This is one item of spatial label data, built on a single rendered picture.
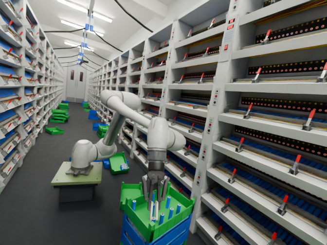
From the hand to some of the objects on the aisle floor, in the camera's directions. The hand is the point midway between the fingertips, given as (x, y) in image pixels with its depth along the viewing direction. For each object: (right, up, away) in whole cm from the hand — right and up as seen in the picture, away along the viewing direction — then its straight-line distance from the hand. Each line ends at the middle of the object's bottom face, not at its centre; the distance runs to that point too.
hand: (153, 210), depth 64 cm
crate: (-27, -35, +79) cm, 90 cm away
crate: (-56, -17, +130) cm, 143 cm away
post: (-39, -18, +176) cm, 182 cm away
